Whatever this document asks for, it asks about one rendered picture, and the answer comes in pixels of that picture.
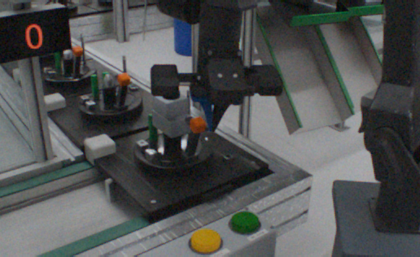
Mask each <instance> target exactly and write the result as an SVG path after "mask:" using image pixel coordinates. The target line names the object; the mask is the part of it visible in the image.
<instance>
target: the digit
mask: <svg viewBox="0 0 420 257"><path fill-rule="evenodd" d="M15 20H16V25H17V28H18V29H17V33H18V37H19V41H20V53H21V56H25V55H30V54H36V53H41V52H46V51H50V50H51V48H50V39H49V35H48V32H49V29H48V24H47V19H46V14H40V15H29V16H25V17H22V18H18V19H15Z"/></svg>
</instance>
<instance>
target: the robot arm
mask: <svg viewBox="0 0 420 257"><path fill-rule="evenodd" d="M383 1H384V10H383V20H384V21H383V57H382V77H381V81H380V83H379V85H378V87H377V88H375V89H373V90H372V91H370V92H369V93H367V94H366V95H363V96H361V103H360V108H361V125H360V128H359V130H358V133H364V135H363V140H364V145H365V148H366V150H367V151H369V152H370V153H371V159H372V166H373V170H374V178H375V180H376V181H378V182H381V185H380V190H379V194H378V197H376V196H370V197H369V199H368V202H369V205H370V212H371V215H372V218H373V221H374V228H375V230H376V231H377V232H384V233H404V234H418V235H420V0H383ZM155 3H156V6H157V7H158V9H159V11H160V13H162V14H164V15H169V16H172V17H173V18H175V19H177V20H180V21H183V22H185V23H187V24H190V25H195V24H198V23H199V40H198V55H197V68H196V73H178V70H177V65H176V64H155V63H154V64H153V65H152V66H151V68H150V82H151V95H152V96H154V97H173V96H177V95H178V93H179V86H189V91H190V98H191V100H192V101H193V102H199V103H200V105H201V107H202V108H203V111H204V114H205V116H206V120H207V122H208V127H209V131H210V132H215V130H216V128H217V126H218V124H219V123H220V121H221V119H222V117H223V115H224V114H225V112H226V111H227V109H228V108H229V106H230V105H231V104H233V105H235V106H238V105H240V104H242V103H243V99H244V97H254V96H255V94H259V96H261V97H279V96H281V95H282V90H283V80H282V78H281V77H280V75H279V73H278V71H277V69H276V68H275V67H274V65H273V64H253V65H251V67H250V68H249V67H248V66H243V59H242V54H243V52H242V51H241V50H240V49H239V43H240V36H241V28H242V21H243V11H248V10H251V9H254V8H257V3H256V0H155ZM212 105H213V108H212Z"/></svg>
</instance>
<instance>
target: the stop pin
mask: <svg viewBox="0 0 420 257"><path fill-rule="evenodd" d="M105 184H106V189H107V200H108V201H109V203H113V202H116V188H115V182H114V180H113V179H111V178H109V179H106V180H105Z"/></svg>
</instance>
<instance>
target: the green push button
mask: <svg viewBox="0 0 420 257"><path fill-rule="evenodd" d="M231 227H232V228H233V229H234V230H237V231H239V232H242V233H250V232H252V231H254V230H256V229H257V228H258V227H259V218H258V216H257V215H254V214H253V213H251V212H248V211H240V212H237V213H235V214H234V215H233V216H232V217H231Z"/></svg>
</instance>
